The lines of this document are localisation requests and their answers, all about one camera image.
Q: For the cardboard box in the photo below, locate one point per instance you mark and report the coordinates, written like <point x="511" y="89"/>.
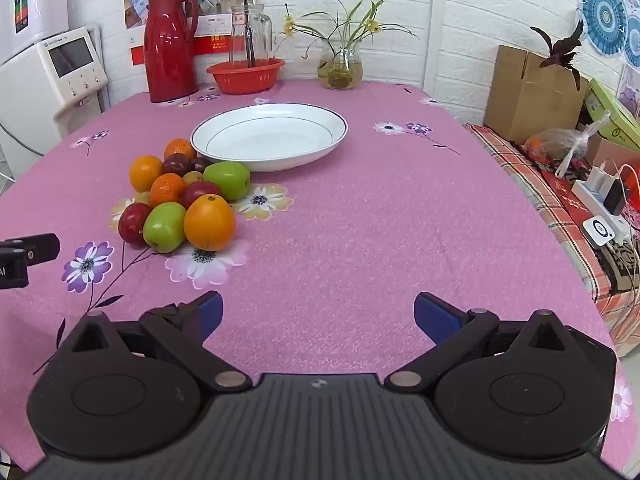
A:
<point x="520" y="95"/>

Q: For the large orange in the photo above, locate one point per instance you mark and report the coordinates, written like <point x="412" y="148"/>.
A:
<point x="145" y="172"/>
<point x="209" y="222"/>

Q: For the red thermos jug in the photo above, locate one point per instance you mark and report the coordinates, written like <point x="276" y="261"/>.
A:
<point x="170" y="50"/>

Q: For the dark red plum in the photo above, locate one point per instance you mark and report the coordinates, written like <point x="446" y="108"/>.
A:
<point x="176" y="164"/>
<point x="200" y="164"/>

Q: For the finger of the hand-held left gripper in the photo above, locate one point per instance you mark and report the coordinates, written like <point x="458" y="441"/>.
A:
<point x="42" y="249"/>

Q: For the purple leafed plant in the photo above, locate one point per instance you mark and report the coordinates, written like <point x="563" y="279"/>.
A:
<point x="562" y="50"/>

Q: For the white plate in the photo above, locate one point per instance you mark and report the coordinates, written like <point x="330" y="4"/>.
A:
<point x="270" y="135"/>

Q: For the brown kiwi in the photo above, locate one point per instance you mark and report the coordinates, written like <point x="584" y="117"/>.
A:
<point x="192" y="177"/>

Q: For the white wall pipe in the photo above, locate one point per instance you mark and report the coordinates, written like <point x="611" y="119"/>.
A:
<point x="434" y="25"/>

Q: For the blue round paper doily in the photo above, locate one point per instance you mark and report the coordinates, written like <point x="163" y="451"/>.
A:
<point x="604" y="12"/>
<point x="634" y="42"/>

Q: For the glass vase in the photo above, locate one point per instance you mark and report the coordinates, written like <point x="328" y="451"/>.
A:
<point x="340" y="74"/>

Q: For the red plastic basket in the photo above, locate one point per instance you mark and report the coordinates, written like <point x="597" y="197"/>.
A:
<point x="245" y="81"/>

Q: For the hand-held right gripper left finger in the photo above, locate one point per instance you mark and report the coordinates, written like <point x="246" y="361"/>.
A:
<point x="212" y="310"/>

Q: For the white water purifier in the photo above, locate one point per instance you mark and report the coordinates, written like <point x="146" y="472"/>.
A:
<point x="40" y="0"/>

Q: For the plaid cloth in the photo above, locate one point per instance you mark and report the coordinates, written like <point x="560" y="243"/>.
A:
<point x="520" y="170"/>

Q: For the black straw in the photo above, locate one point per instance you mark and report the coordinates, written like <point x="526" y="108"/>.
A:
<point x="249" y="45"/>

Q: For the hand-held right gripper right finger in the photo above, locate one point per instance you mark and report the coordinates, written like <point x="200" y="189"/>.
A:
<point x="435" y="317"/>

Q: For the white charger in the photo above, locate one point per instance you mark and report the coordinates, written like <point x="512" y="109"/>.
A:
<point x="600" y="177"/>

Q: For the black charger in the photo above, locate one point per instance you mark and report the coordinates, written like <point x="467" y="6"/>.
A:
<point x="615" y="199"/>

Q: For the yellow flowered green plant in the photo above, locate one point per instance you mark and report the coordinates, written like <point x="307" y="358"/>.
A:
<point x="289" y="25"/>

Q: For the white power strip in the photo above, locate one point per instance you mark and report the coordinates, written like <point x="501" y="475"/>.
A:
<point x="582" y="195"/>

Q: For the clear plastic bag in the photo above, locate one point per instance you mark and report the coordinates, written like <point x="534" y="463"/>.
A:
<point x="555" y="142"/>

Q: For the green apple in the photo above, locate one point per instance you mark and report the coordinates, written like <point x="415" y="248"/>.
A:
<point x="226" y="179"/>
<point x="164" y="226"/>

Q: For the white appliance with screen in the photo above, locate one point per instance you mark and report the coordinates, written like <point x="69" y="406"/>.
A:
<point x="30" y="95"/>

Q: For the pink floral tablecloth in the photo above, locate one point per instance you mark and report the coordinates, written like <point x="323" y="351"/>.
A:
<point x="350" y="240"/>

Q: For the white square device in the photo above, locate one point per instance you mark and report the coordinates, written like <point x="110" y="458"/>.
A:
<point x="600" y="231"/>

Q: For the green box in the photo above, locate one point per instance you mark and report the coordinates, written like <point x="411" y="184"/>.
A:
<point x="615" y="115"/>

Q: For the clear glass jar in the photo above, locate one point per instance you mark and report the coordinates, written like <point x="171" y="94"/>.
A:
<point x="261" y="35"/>

